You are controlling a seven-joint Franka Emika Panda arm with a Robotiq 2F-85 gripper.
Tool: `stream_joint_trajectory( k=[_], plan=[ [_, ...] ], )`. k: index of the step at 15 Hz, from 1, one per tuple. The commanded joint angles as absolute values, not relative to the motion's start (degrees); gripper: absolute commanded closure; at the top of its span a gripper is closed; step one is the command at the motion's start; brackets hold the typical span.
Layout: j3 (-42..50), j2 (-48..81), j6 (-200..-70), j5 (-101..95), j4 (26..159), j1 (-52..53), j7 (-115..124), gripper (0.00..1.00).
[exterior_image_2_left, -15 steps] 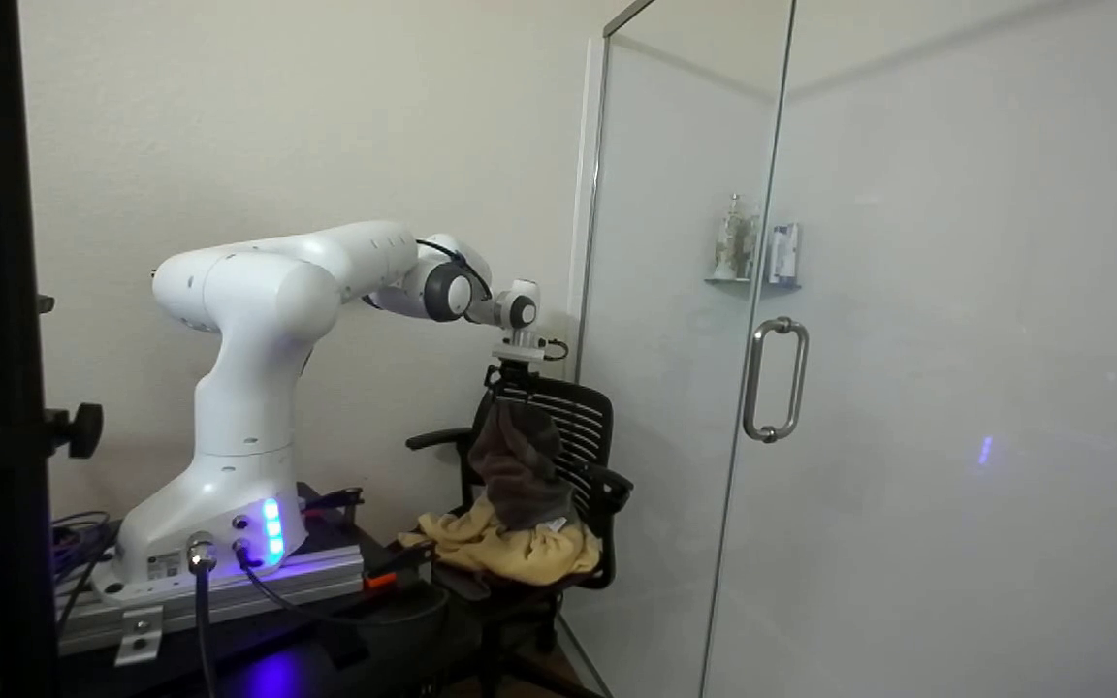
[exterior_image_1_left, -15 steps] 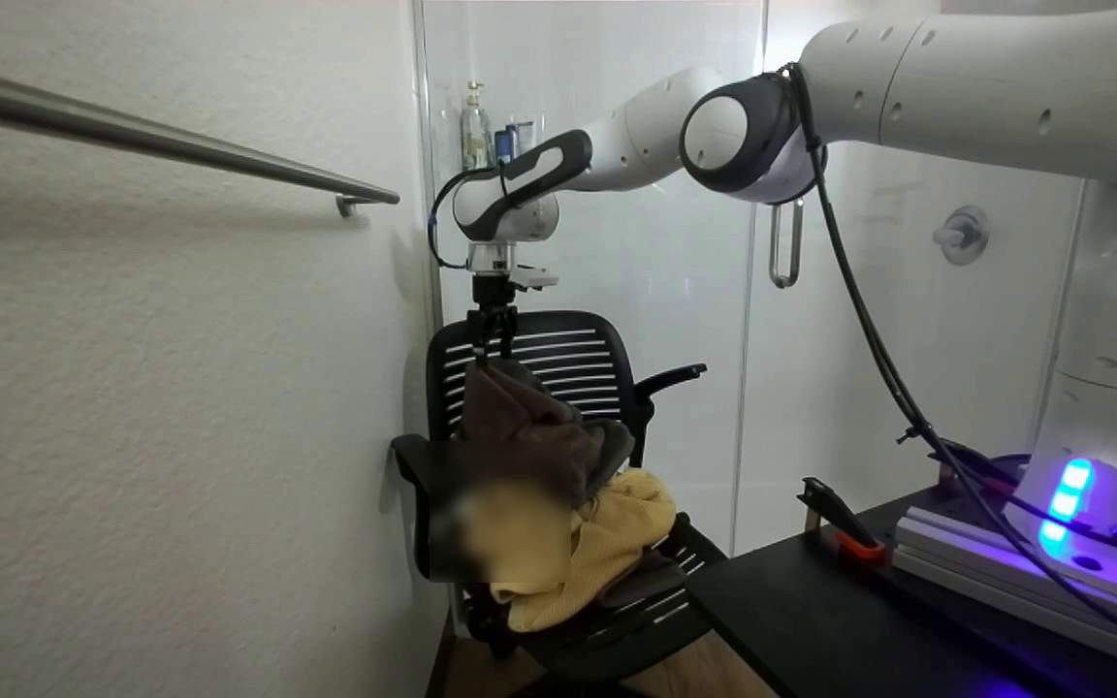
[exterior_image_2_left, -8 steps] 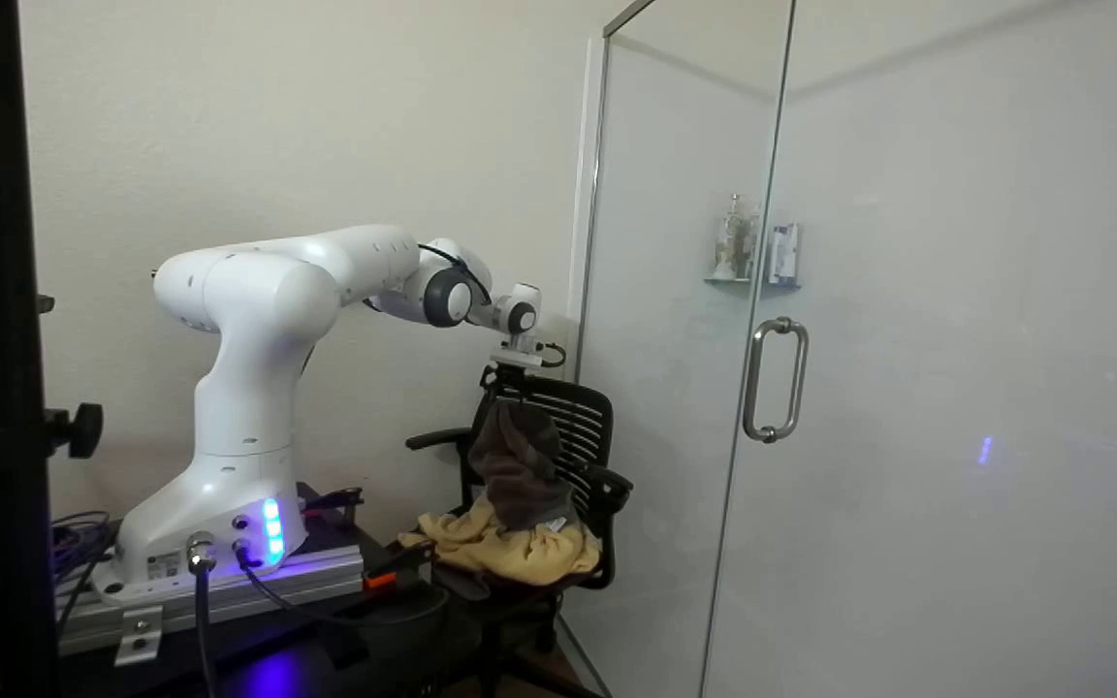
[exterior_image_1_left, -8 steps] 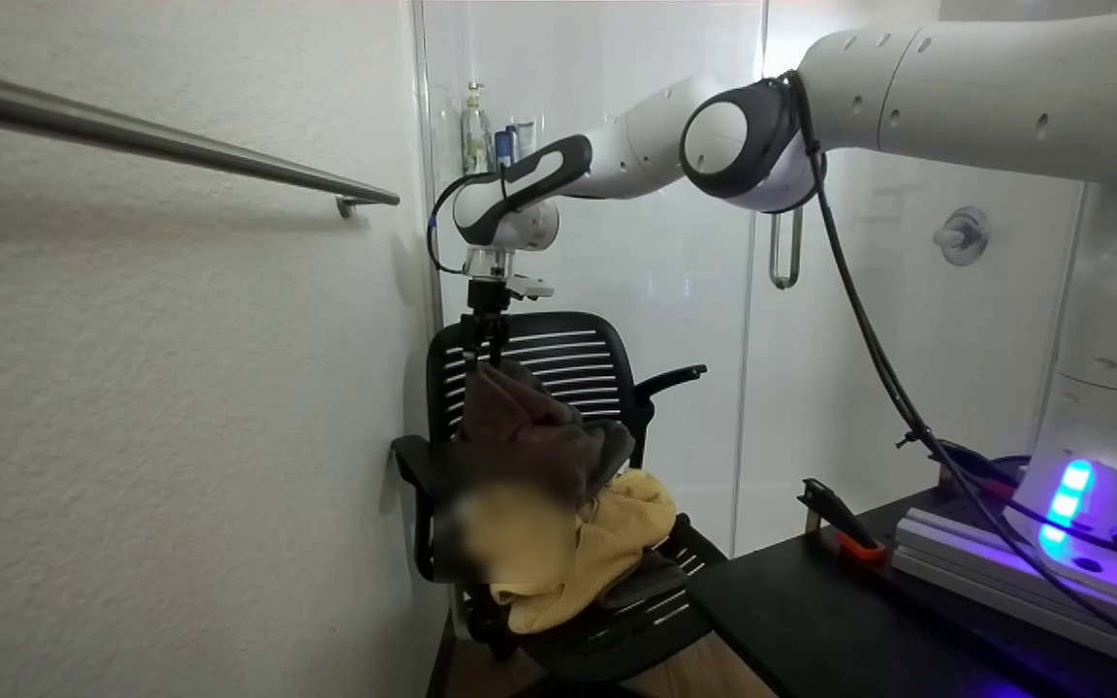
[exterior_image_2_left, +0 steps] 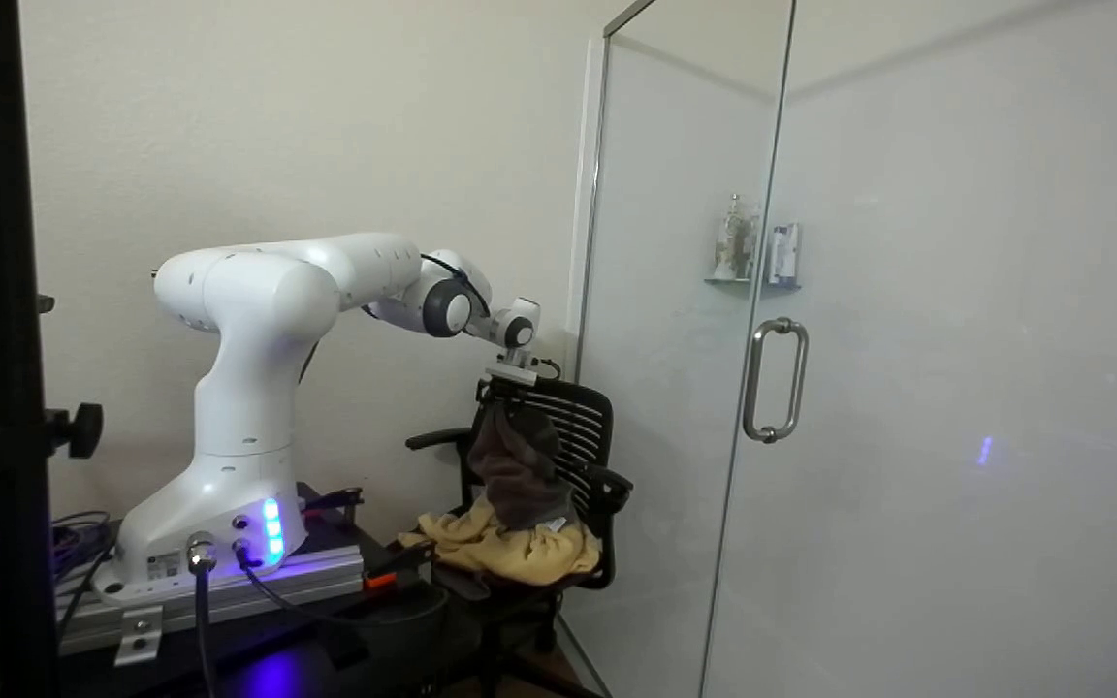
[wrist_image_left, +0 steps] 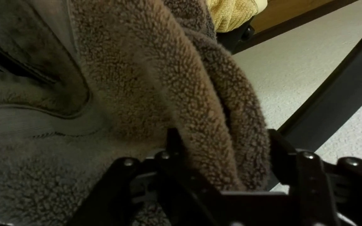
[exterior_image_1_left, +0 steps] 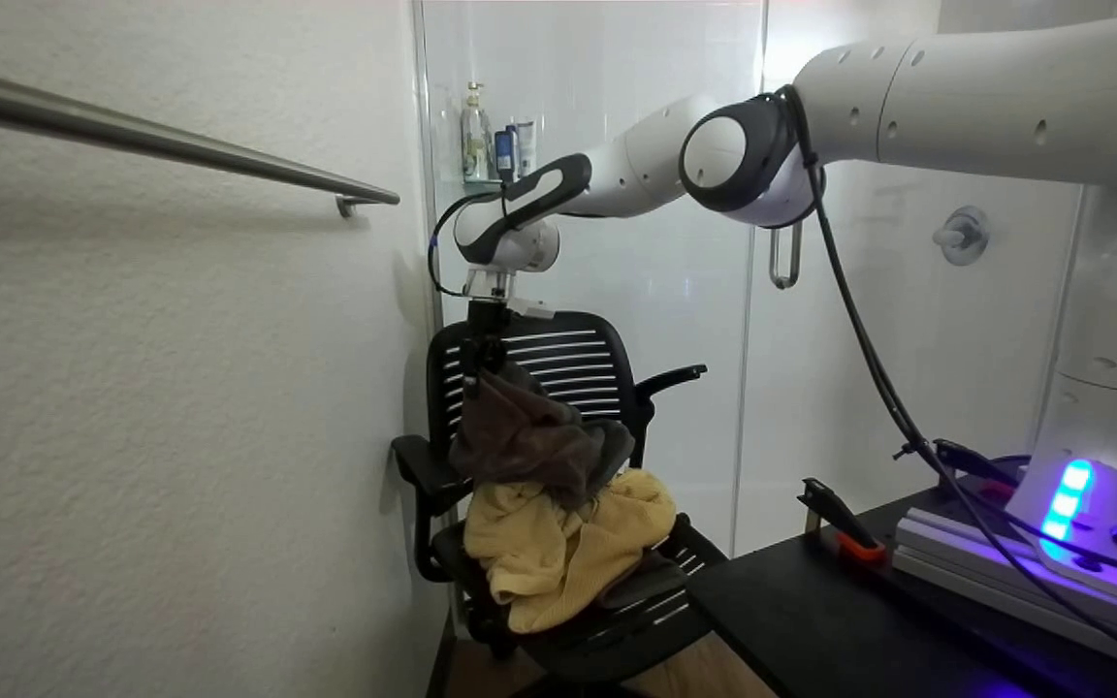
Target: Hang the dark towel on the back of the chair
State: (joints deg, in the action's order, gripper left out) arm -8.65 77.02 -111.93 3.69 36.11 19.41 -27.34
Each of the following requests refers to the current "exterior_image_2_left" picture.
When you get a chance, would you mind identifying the shower shelf with bottles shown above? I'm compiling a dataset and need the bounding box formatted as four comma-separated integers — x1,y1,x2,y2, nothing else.
707,190,806,296

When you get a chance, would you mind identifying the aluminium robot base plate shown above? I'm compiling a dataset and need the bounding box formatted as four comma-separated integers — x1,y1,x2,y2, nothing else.
52,533,367,652

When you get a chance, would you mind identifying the frosted glass shower door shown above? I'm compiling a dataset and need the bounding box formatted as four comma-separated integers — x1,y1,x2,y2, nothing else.
689,0,1117,698

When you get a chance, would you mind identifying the dark brown towel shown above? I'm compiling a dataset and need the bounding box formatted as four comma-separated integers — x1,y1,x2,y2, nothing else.
467,390,582,530

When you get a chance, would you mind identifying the black table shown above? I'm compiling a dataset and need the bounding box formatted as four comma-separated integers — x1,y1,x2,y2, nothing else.
0,514,494,698

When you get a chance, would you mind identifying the cable with metal connector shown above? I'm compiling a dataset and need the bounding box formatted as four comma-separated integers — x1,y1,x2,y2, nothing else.
184,526,225,698

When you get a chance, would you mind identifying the yellow towel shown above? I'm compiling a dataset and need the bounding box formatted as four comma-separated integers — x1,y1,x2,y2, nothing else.
401,497,608,588

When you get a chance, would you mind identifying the black mesh office chair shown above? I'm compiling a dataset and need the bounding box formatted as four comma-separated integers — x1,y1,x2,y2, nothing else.
405,372,638,698

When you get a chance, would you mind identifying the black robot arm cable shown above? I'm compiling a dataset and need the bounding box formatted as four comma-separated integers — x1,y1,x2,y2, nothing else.
415,247,511,341

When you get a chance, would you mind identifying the black camera stand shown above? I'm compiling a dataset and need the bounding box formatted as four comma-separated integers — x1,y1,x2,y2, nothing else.
0,0,110,698

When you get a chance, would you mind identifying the chrome shower door handle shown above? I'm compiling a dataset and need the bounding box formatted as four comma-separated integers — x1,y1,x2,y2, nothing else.
738,314,811,447

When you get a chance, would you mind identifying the orange and black clamp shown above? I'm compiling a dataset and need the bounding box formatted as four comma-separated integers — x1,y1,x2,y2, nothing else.
356,554,440,599

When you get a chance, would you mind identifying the fixed glass shower panel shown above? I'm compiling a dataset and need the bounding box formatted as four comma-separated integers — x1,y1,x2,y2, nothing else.
561,0,799,698

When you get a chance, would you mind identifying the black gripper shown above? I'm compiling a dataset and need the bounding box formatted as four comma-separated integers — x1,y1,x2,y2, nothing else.
475,374,566,409

